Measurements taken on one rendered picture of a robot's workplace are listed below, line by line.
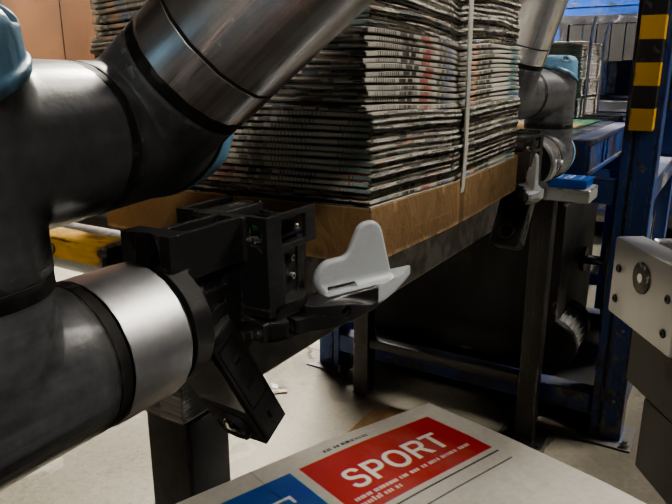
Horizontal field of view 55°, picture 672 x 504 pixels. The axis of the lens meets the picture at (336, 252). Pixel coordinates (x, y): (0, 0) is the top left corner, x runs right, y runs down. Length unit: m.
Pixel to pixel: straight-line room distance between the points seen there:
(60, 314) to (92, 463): 1.53
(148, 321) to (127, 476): 1.44
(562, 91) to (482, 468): 0.87
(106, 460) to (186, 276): 1.49
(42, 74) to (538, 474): 0.24
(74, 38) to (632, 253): 3.95
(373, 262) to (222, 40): 0.20
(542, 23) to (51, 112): 0.75
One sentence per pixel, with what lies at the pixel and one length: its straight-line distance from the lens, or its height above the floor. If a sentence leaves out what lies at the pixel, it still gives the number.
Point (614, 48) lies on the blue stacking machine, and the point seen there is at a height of 1.08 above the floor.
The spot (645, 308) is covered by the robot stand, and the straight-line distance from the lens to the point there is 0.74.
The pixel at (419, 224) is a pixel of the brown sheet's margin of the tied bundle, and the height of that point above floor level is 0.83.
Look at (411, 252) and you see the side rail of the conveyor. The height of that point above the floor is 0.72.
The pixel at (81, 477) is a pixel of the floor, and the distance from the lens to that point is 1.77.
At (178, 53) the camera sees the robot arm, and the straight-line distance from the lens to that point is 0.31.
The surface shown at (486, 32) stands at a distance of 0.70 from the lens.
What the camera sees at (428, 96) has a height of 0.93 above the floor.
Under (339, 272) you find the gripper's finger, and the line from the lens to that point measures 0.43.
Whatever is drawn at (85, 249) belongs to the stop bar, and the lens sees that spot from 0.56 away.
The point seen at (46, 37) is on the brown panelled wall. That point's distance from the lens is 4.29.
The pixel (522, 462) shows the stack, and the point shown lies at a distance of 0.23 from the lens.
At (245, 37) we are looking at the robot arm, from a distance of 0.30.
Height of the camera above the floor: 0.95
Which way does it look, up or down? 16 degrees down
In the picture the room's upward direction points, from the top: straight up
